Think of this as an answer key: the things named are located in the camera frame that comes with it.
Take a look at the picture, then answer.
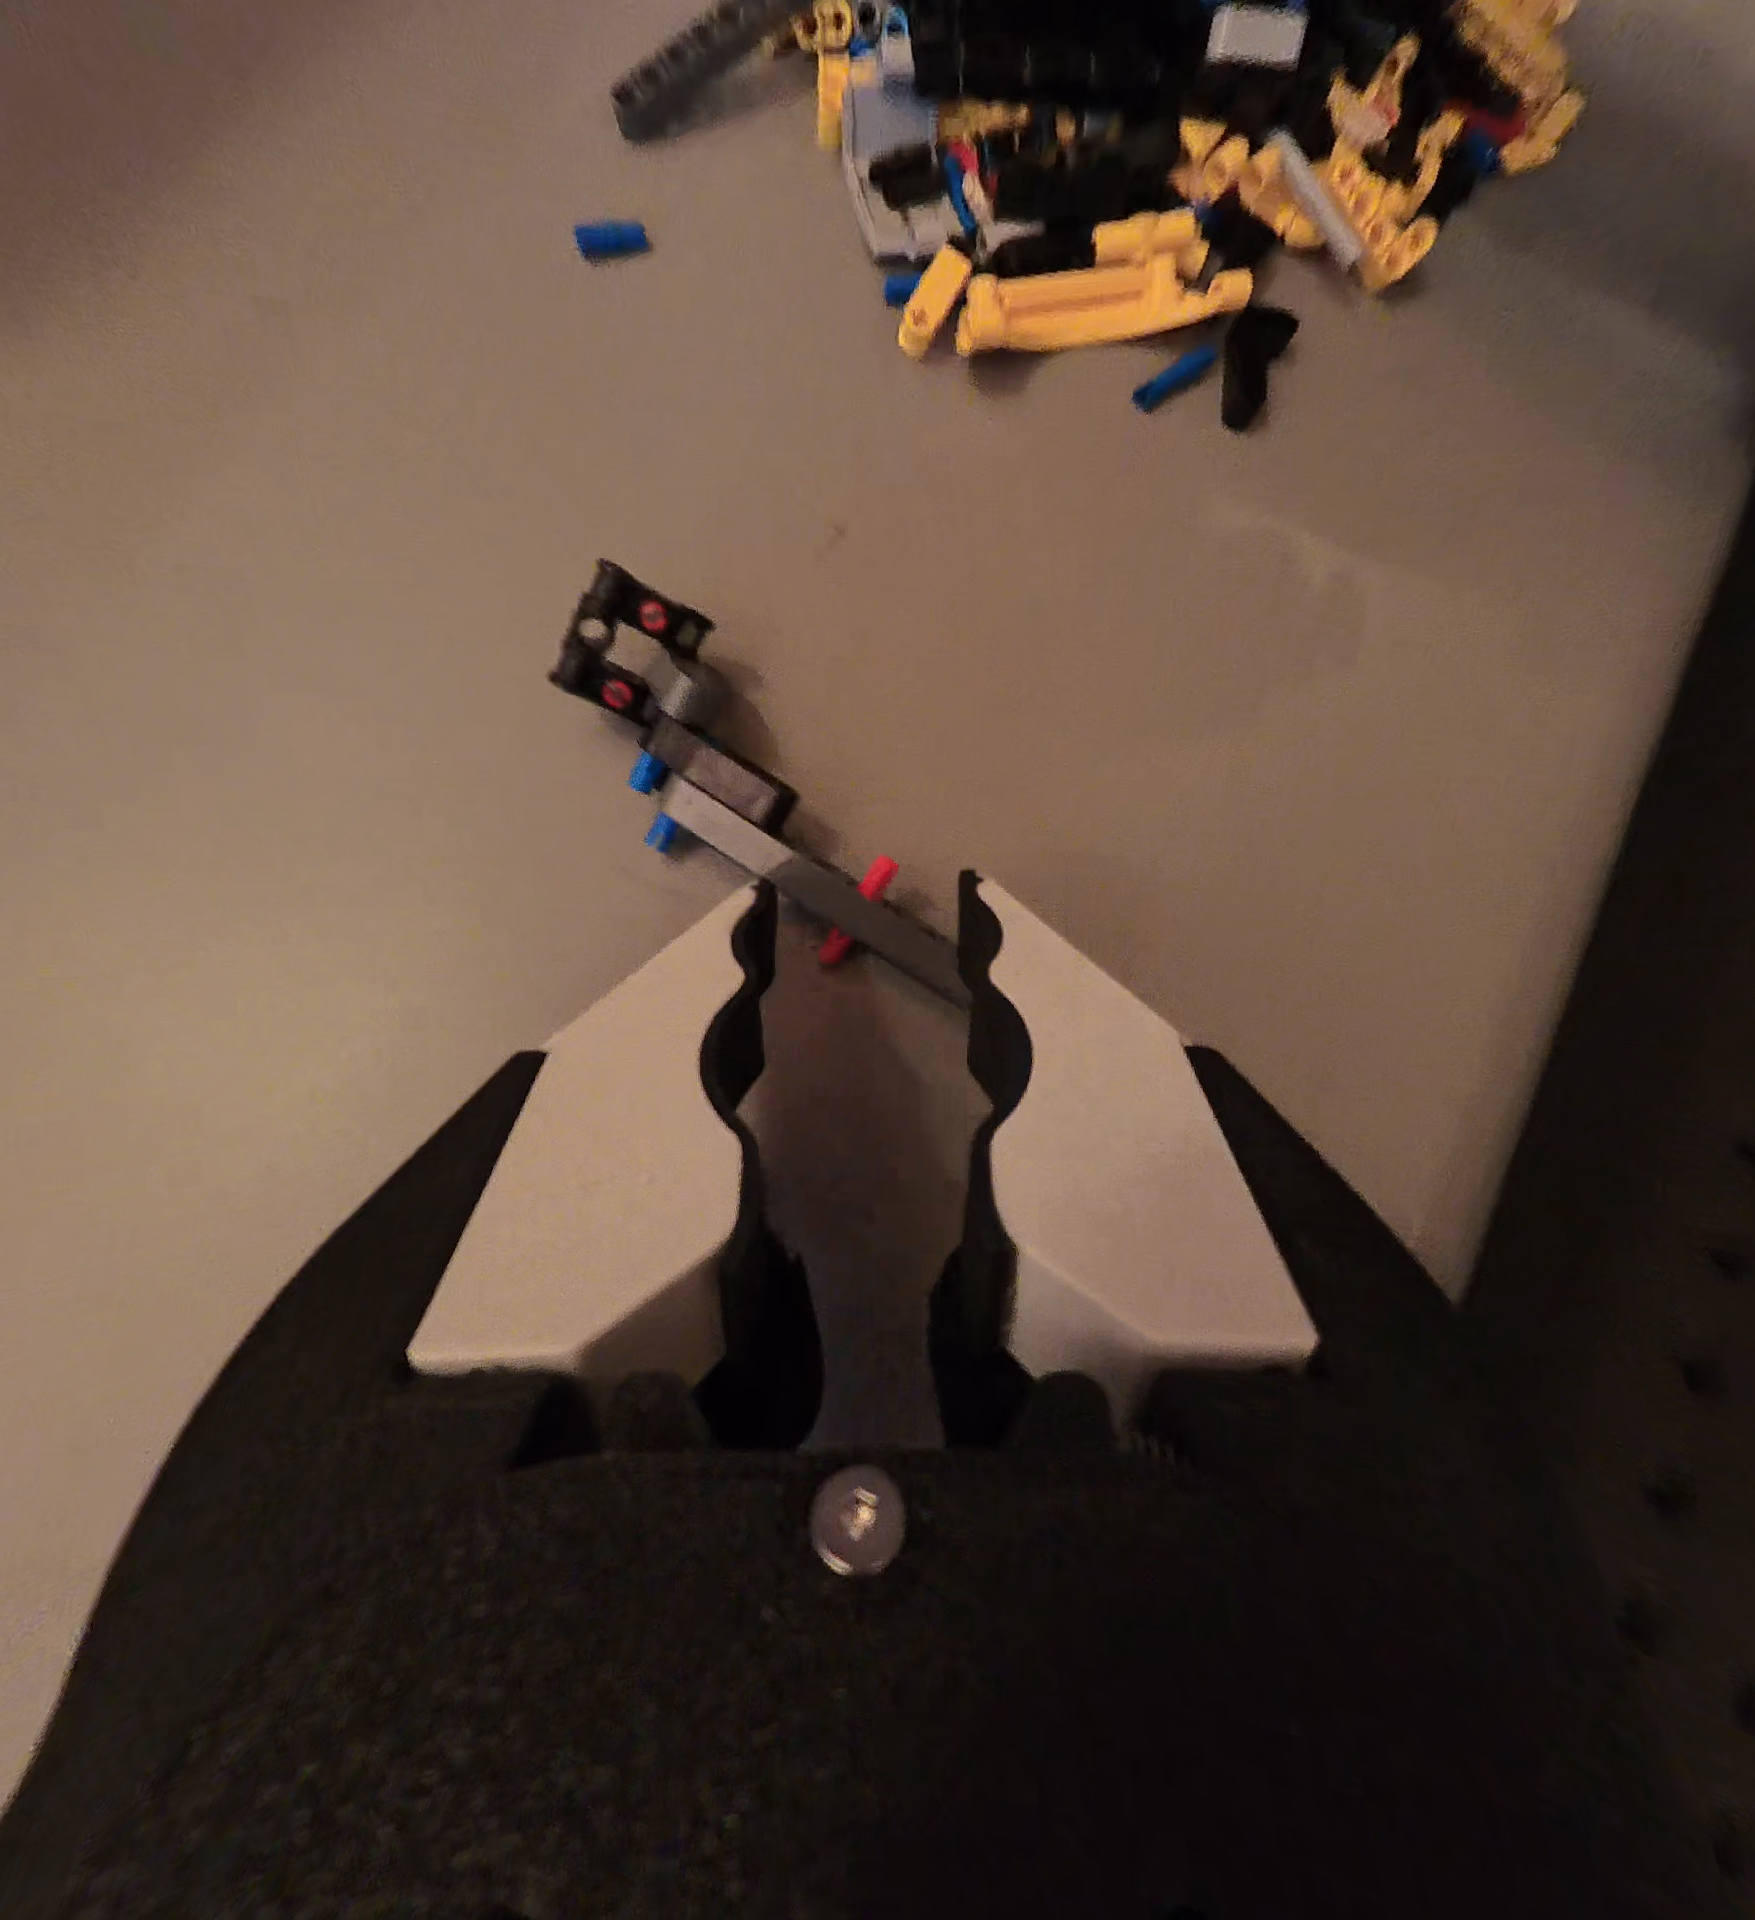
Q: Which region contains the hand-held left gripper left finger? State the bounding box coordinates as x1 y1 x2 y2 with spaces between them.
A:
403 877 823 1449

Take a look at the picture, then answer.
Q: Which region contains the black grey brick chassis assembly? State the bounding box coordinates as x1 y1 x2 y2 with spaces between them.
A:
547 558 975 1010

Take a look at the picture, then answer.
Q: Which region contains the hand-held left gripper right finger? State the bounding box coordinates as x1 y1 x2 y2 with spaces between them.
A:
929 865 1320 1449

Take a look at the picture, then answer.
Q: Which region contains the black perforated panel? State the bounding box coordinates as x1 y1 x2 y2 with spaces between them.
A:
1460 342 1755 1920

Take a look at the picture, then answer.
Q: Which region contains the pile of brick pieces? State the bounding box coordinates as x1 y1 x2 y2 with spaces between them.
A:
609 0 1586 433

